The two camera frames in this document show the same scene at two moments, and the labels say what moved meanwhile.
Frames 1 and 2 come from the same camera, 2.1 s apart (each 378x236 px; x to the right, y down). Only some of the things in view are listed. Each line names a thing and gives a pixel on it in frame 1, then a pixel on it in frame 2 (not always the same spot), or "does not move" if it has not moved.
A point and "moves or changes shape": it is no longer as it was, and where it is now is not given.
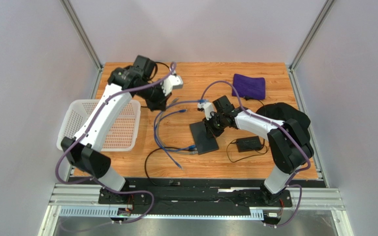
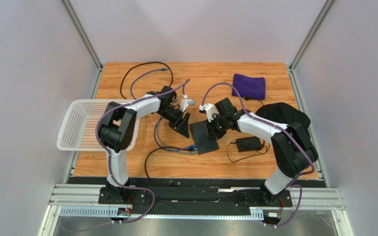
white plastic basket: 123,135 does not move
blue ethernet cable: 155,124 moves or changes shape
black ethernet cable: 171,183 does not move
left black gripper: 159,104 → 182,128
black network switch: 203,143 does not move
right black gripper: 210,124 does not move
